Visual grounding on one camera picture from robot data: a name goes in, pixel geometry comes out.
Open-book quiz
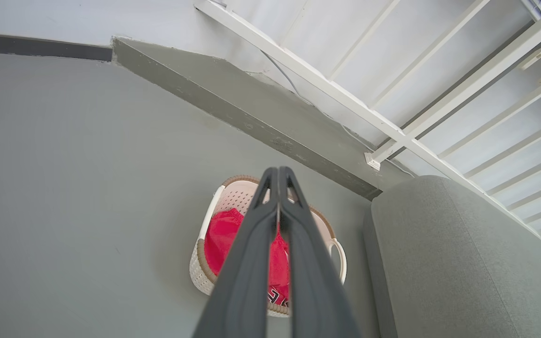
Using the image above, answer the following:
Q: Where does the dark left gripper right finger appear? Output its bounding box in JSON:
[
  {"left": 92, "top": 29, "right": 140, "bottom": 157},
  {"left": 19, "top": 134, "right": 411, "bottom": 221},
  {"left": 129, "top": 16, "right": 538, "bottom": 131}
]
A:
[{"left": 278, "top": 167, "right": 360, "bottom": 338}]

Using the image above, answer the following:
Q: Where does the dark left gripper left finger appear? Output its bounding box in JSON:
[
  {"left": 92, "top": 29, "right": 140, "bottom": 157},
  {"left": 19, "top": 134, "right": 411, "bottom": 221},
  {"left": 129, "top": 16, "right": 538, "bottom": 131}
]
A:
[{"left": 193, "top": 167, "right": 281, "bottom": 338}]

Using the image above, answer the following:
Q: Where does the white perforated laundry basket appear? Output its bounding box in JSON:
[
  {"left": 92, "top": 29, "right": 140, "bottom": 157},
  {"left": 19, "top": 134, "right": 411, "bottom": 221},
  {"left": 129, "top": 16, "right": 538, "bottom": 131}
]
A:
[{"left": 189, "top": 175, "right": 348, "bottom": 317}]

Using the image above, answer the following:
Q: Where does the red jersey garment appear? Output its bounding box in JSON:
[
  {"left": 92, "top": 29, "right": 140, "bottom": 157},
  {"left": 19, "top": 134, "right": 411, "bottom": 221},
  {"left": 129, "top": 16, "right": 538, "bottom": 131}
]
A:
[{"left": 204, "top": 209, "right": 291, "bottom": 308}]

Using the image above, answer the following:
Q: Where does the grey fabric sofa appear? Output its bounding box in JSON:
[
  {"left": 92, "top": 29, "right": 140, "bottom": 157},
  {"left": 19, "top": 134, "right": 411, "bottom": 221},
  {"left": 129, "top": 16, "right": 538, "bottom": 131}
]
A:
[{"left": 363, "top": 175, "right": 541, "bottom": 338}]

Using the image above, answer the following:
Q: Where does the grey concrete step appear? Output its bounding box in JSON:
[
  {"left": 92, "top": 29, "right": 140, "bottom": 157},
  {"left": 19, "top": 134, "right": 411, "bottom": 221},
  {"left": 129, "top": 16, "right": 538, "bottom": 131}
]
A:
[{"left": 112, "top": 38, "right": 414, "bottom": 201}]

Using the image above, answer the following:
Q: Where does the white railing fence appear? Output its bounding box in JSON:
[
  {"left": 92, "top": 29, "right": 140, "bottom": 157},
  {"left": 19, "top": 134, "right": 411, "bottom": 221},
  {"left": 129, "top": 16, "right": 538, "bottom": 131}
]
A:
[{"left": 194, "top": 0, "right": 541, "bottom": 259}]

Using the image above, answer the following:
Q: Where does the thin grey floor cable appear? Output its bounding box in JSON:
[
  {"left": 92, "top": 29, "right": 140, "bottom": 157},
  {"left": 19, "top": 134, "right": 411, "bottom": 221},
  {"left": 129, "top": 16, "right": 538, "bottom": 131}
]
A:
[{"left": 260, "top": 49, "right": 417, "bottom": 179}]

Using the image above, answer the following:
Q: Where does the black wall baseboard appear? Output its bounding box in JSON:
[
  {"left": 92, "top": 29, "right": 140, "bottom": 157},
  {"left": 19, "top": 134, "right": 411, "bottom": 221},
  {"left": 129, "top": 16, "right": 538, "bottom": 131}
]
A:
[{"left": 0, "top": 32, "right": 113, "bottom": 62}]

